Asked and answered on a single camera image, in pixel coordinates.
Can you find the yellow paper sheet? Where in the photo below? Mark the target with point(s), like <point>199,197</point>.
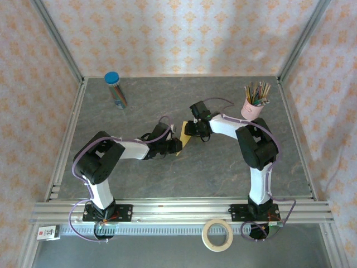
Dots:
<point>185,136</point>

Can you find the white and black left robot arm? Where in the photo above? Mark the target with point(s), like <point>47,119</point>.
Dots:
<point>103,194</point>

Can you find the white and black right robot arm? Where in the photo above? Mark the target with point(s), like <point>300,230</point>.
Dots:
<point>259,190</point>

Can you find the pink pencil cup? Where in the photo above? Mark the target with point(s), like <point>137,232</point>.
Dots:
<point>251,111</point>

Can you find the wooden colored pencil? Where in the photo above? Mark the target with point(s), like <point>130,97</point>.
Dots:
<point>264,92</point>
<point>255,92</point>
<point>249,95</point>

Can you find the green colored pencil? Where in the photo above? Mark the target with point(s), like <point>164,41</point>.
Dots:
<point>262,102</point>

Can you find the clear pencil tube blue lid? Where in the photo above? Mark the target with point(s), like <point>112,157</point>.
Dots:
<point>117,92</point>

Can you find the masking tape roll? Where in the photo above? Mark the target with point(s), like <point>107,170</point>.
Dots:
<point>205,237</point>

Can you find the small green circuit board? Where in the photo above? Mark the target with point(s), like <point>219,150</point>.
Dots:
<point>276,226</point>

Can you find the white label card red mark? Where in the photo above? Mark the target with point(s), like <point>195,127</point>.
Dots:
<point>48,233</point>

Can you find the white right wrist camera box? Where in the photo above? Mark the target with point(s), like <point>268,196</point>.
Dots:
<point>196,120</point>

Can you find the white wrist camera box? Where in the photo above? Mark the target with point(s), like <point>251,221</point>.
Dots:
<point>196,120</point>
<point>173,129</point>

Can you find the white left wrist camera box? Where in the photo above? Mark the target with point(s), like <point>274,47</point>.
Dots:
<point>173,129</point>

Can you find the long aluminium mounting rail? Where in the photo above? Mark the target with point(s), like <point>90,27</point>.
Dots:
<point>181,212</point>

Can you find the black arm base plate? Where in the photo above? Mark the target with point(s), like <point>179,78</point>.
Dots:
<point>237,212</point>
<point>125,210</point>

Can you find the aluminium table side rail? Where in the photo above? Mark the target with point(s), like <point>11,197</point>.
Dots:
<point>293,131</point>
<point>69,131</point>

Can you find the aluminium frame post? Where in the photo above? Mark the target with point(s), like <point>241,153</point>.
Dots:
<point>301,39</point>
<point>60,47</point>

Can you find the aluminium frame bar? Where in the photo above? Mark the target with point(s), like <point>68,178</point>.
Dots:
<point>28,248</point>
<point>334,245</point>

